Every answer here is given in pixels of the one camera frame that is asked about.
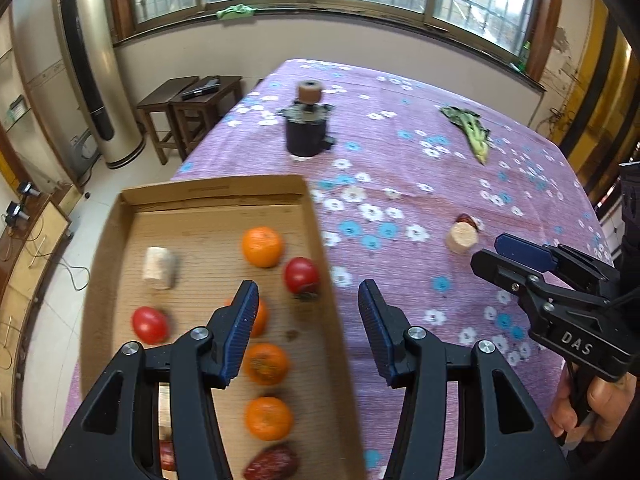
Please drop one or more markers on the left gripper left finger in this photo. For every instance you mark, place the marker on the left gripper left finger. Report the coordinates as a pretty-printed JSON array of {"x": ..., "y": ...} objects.
[{"x": 116, "y": 431}]

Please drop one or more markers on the round white yam chunk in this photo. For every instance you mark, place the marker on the round white yam chunk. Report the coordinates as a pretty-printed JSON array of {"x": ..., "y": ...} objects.
[{"x": 461, "y": 238}]

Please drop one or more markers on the tall standing air conditioner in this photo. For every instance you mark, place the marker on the tall standing air conditioner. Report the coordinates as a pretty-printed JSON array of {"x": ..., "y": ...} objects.
[{"x": 85, "y": 41}]

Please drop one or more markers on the black cylinder device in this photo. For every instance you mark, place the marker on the black cylinder device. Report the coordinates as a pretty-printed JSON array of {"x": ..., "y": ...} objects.
[{"x": 306, "y": 121}]

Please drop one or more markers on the person's right hand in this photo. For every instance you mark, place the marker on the person's right hand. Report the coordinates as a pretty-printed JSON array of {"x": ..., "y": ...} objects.
[{"x": 608, "y": 400}]

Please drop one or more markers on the dark wooden stool right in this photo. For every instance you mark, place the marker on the dark wooden stool right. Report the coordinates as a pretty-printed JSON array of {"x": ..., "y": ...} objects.
[{"x": 198, "y": 116}]

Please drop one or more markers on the purple floral tablecloth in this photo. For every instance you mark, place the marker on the purple floral tablecloth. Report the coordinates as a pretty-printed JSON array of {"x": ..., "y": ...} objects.
[{"x": 385, "y": 198}]

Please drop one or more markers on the shallow cardboard tray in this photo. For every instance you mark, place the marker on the shallow cardboard tray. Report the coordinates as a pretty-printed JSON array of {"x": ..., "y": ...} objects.
[{"x": 187, "y": 313}]

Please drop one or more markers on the small red date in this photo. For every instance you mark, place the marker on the small red date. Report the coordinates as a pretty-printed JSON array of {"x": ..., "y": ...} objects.
[{"x": 466, "y": 218}]

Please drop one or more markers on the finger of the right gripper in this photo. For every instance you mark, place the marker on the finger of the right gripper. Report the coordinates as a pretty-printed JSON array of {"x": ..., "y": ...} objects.
[
  {"x": 526, "y": 253},
  {"x": 507, "y": 274}
]

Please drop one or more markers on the wall shelf unit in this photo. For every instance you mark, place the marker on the wall shelf unit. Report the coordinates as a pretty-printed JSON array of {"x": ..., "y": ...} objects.
[{"x": 17, "y": 117}]

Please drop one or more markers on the black remote control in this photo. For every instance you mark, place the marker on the black remote control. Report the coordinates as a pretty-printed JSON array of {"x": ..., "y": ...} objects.
[{"x": 210, "y": 86}]

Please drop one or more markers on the green bottle on sill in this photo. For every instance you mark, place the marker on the green bottle on sill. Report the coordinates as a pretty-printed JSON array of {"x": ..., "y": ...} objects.
[{"x": 524, "y": 56}]

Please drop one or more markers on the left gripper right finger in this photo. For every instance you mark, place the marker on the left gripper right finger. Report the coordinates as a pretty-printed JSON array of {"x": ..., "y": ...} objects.
[{"x": 501, "y": 432}]

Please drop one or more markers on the dark wooden stool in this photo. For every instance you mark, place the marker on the dark wooden stool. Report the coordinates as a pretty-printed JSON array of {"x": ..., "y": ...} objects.
[
  {"x": 198, "y": 116},
  {"x": 158, "y": 102}
]

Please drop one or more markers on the red tomato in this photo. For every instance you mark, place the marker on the red tomato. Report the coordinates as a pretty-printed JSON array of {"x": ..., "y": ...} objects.
[
  {"x": 301, "y": 277},
  {"x": 150, "y": 325}
]

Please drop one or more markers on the orange tangerine cluster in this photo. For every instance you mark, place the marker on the orange tangerine cluster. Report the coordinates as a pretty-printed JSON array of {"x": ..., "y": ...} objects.
[
  {"x": 238, "y": 323},
  {"x": 262, "y": 247}
]

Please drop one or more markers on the large smooth red date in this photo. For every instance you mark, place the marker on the large smooth red date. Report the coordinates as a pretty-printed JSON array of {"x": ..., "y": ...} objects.
[{"x": 167, "y": 455}]

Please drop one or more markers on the green leafy vegetable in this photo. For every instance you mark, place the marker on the green leafy vegetable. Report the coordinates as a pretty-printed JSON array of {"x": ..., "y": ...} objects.
[{"x": 475, "y": 132}]

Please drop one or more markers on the green cloth on sill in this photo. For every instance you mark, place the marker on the green cloth on sill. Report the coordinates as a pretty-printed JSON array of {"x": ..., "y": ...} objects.
[{"x": 234, "y": 12}]

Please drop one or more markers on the wooden tv cabinet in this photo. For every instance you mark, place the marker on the wooden tv cabinet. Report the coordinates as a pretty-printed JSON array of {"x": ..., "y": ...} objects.
[{"x": 27, "y": 250}]

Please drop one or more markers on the wrinkled red date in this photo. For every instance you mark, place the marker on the wrinkled red date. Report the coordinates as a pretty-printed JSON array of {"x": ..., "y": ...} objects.
[{"x": 278, "y": 462}]

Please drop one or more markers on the dark wooden stool left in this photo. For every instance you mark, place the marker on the dark wooden stool left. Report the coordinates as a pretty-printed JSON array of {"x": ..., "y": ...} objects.
[{"x": 158, "y": 102}]

